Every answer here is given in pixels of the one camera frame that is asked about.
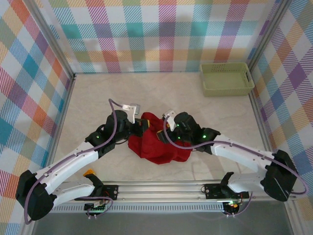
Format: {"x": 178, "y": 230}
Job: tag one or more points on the small orange yellow connector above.
{"x": 89, "y": 172}

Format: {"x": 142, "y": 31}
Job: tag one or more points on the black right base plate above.
{"x": 212, "y": 191}

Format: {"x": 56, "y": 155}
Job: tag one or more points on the pale green plastic basket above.
{"x": 225, "y": 80}

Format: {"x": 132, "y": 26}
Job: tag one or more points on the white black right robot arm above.
{"x": 239, "y": 159}

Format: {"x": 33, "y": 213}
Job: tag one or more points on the aluminium frame post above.
{"x": 51, "y": 36}
{"x": 267, "y": 36}

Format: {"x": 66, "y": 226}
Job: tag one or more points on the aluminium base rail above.
{"x": 159, "y": 189}

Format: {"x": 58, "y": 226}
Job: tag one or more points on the controller circuit board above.
{"x": 95, "y": 208}
{"x": 232, "y": 205}

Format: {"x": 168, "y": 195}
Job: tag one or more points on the right controller circuit board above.
{"x": 232, "y": 205}

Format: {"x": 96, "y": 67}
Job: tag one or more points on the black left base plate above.
{"x": 111, "y": 191}

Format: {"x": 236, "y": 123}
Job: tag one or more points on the left controller circuit board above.
{"x": 95, "y": 208}

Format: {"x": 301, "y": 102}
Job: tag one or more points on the red t-shirt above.
{"x": 156, "y": 149}

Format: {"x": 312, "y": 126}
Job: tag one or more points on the grey metal panel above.
{"x": 159, "y": 225}

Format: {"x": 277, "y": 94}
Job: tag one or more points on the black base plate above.
{"x": 111, "y": 191}
{"x": 212, "y": 191}

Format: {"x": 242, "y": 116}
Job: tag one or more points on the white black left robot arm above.
{"x": 73, "y": 166}

